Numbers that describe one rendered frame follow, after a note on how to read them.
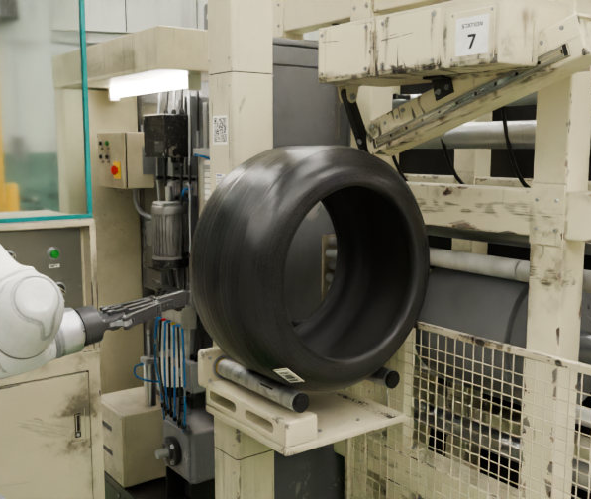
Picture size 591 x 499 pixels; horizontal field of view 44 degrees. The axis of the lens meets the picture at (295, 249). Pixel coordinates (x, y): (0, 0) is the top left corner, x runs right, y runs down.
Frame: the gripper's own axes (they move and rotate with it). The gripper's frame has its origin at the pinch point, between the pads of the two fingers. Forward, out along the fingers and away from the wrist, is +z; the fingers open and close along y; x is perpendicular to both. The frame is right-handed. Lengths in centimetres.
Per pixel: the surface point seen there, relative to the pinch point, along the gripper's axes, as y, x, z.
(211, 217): 7.1, -14.1, 16.1
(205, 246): 6.0, -8.3, 13.0
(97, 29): 876, -145, 361
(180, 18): 835, -149, 471
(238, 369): 13.6, 26.0, 21.2
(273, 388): -2.5, 26.3, 20.7
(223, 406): 16.3, 35.1, 17.1
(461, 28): -26, -49, 65
